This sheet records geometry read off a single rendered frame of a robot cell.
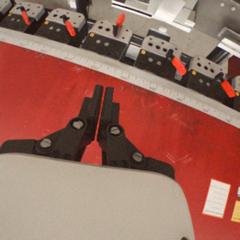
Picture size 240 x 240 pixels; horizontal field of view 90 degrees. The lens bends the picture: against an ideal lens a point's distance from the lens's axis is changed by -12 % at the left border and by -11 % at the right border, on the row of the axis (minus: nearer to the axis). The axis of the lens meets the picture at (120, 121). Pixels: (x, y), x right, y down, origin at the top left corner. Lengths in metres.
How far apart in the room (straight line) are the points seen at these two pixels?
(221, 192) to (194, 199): 0.10
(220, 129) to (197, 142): 0.11
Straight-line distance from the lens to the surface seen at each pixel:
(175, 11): 0.73
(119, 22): 0.57
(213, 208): 0.54
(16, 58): 0.61
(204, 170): 0.50
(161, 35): 0.67
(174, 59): 0.51
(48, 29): 0.64
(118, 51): 0.52
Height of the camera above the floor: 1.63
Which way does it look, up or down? 14 degrees down
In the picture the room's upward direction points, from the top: 159 degrees counter-clockwise
